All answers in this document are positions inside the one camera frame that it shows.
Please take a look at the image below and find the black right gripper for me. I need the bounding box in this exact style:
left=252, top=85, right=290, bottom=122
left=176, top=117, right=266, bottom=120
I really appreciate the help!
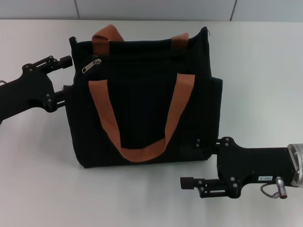
left=180, top=136, right=297, bottom=199

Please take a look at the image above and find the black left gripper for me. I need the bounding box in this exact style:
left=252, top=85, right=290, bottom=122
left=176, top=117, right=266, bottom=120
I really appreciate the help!
left=0, top=55, right=74, bottom=127

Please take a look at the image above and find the silver zipper pull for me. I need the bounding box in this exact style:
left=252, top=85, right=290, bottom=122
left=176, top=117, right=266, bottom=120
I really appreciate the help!
left=81, top=58, right=102, bottom=74

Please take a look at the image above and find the black bag with orange handles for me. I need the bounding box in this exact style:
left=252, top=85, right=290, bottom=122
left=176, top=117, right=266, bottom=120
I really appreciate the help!
left=63, top=26, right=223, bottom=169

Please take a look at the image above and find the right gripper cable with plug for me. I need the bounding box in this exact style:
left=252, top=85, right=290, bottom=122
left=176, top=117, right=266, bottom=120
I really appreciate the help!
left=260, top=181, right=284, bottom=199

